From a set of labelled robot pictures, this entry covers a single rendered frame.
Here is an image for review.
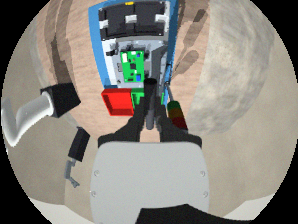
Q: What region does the green bin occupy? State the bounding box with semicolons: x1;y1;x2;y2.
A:
131;88;164;108

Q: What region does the red bin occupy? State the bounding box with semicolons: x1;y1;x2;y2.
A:
101;88;134;116

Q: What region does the green circuit board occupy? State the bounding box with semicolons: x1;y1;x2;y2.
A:
120;51;144;82

